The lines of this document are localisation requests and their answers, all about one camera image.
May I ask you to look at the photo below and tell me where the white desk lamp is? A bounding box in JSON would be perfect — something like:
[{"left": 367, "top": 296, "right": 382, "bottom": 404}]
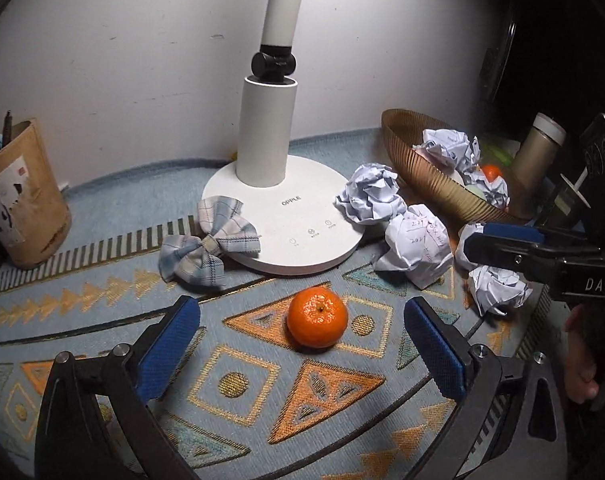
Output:
[{"left": 203, "top": 0, "right": 363, "bottom": 276}]

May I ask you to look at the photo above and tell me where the gold ribbed bowl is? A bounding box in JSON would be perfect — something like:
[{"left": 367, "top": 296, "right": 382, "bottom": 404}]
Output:
[{"left": 381, "top": 108, "right": 535, "bottom": 224}]

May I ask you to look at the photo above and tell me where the cardboard cylinder pen holder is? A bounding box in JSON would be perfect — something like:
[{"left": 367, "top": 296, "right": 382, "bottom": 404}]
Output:
[{"left": 0, "top": 118, "right": 71, "bottom": 269}]

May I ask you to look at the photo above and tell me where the orange mandarin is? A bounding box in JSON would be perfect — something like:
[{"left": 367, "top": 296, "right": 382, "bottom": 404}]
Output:
[
  {"left": 286, "top": 286, "right": 348, "bottom": 349},
  {"left": 481, "top": 164, "right": 503, "bottom": 182}
]

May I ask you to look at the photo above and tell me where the plaid fabric bow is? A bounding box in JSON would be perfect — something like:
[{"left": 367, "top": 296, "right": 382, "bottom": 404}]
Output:
[{"left": 158, "top": 195, "right": 261, "bottom": 287}]

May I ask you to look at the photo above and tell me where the blue patterned table mat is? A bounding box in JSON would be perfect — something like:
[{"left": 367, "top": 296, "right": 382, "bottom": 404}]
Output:
[{"left": 0, "top": 127, "right": 559, "bottom": 480}]

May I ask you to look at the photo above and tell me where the white paper ball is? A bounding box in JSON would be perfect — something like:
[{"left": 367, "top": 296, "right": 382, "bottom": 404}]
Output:
[{"left": 373, "top": 204, "right": 453, "bottom": 289}]

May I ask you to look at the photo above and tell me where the beige thermos bottle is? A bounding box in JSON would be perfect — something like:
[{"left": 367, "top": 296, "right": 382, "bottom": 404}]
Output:
[{"left": 509, "top": 113, "right": 566, "bottom": 220}]

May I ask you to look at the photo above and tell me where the person right hand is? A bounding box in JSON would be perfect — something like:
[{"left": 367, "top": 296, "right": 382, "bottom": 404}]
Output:
[{"left": 564, "top": 304, "right": 599, "bottom": 404}]

